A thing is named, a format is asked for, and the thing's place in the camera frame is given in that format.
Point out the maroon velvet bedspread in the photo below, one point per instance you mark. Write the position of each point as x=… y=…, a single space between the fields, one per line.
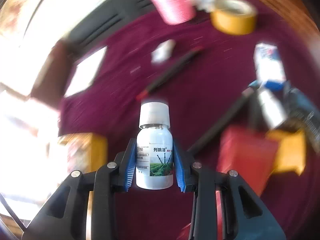
x=197 y=97

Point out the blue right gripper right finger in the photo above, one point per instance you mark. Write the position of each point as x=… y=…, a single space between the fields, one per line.
x=244 y=215

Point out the yellow edged cardboard tray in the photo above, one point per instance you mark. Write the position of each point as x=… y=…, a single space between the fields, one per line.
x=85 y=152

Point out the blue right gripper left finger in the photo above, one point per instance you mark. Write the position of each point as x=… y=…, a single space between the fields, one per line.
x=64 y=214

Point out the white bottle green label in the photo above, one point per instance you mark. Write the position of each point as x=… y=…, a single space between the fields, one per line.
x=154 y=152

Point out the red foil snack bag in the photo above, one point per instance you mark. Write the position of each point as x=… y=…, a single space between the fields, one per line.
x=250 y=155

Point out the small white crumpled tissue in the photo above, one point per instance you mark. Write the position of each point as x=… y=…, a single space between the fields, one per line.
x=163 y=51

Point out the black grain bag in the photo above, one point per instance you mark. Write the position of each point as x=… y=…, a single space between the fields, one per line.
x=302 y=113

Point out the black marker red cap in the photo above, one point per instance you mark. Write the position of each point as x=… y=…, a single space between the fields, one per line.
x=169 y=73

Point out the white notepad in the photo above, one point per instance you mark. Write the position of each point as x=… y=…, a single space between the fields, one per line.
x=85 y=72

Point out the pink knitted bottle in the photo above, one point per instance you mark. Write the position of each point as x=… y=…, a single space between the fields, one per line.
x=174 y=12

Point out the white pill bottle red label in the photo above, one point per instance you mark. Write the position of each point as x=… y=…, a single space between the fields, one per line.
x=273 y=112

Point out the yellow tape roll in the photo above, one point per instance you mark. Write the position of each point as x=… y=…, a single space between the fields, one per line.
x=234 y=17

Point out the blue white small box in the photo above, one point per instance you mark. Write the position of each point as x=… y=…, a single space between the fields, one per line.
x=269 y=68

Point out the yellow snack packet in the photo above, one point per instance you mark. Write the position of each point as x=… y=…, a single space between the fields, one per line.
x=291 y=153

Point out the black long stick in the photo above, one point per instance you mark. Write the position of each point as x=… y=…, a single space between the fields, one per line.
x=225 y=119

